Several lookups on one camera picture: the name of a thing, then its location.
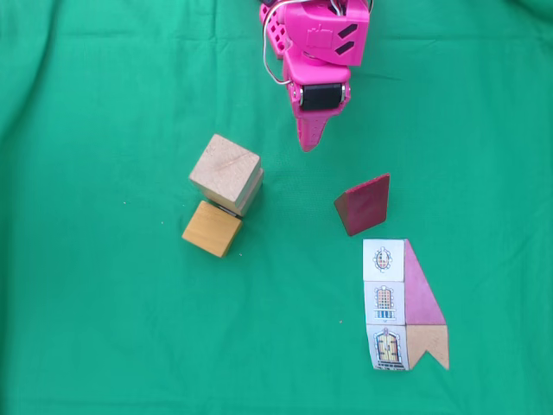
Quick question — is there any red wooden wedge block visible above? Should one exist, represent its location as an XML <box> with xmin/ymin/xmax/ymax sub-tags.
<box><xmin>333</xmin><ymin>172</ymin><xmax>391</xmax><ymax>238</ymax></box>

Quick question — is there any wooden cube oval window print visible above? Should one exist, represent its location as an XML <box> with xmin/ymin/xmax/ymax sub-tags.
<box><xmin>188</xmin><ymin>133</ymin><xmax>263</xmax><ymax>207</ymax></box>

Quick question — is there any yellow notched wooden block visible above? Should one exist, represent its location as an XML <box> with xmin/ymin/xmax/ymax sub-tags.
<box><xmin>181</xmin><ymin>200</ymin><xmax>244</xmax><ymax>259</ymax></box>

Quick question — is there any green cloth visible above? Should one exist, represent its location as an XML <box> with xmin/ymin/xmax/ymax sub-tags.
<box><xmin>0</xmin><ymin>0</ymin><xmax>553</xmax><ymax>415</ymax></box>

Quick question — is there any gripper servo cable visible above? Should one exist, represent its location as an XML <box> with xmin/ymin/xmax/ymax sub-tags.
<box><xmin>260</xmin><ymin>0</ymin><xmax>297</xmax><ymax>86</ymax></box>

